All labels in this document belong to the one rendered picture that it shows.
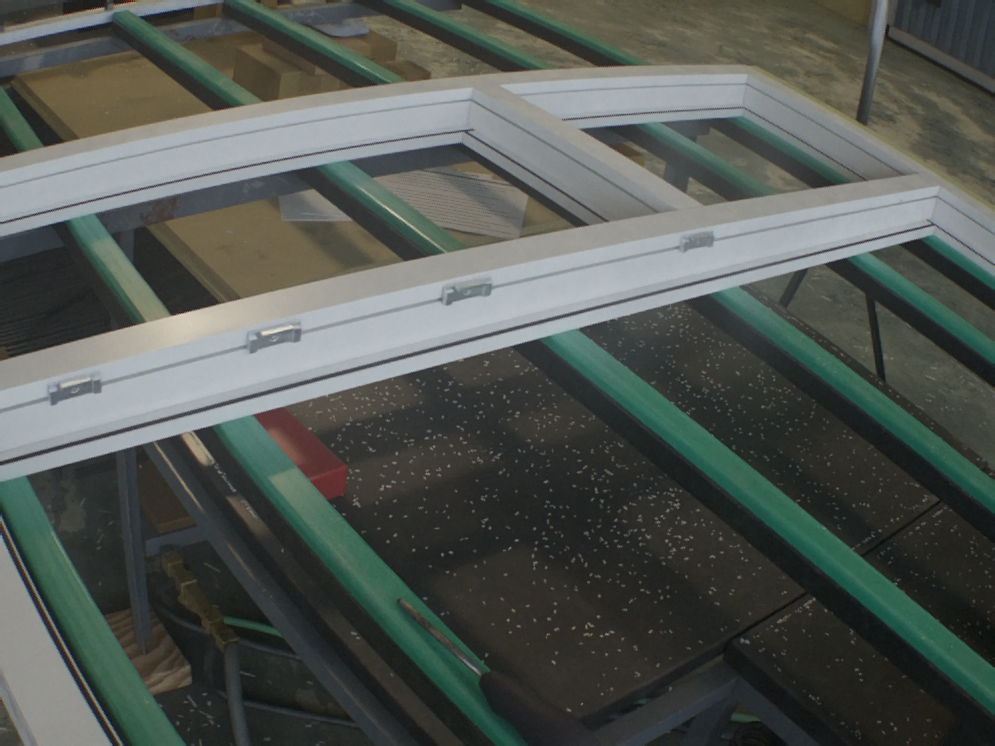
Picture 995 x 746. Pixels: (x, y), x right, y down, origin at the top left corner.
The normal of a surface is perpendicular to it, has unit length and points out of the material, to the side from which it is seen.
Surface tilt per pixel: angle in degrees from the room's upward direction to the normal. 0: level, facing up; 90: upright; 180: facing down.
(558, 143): 90
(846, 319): 0
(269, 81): 90
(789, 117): 90
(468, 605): 0
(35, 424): 90
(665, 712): 0
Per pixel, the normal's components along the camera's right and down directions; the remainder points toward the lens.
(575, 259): 0.58, 0.50
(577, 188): -0.80, 0.22
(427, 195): 0.14, -0.84
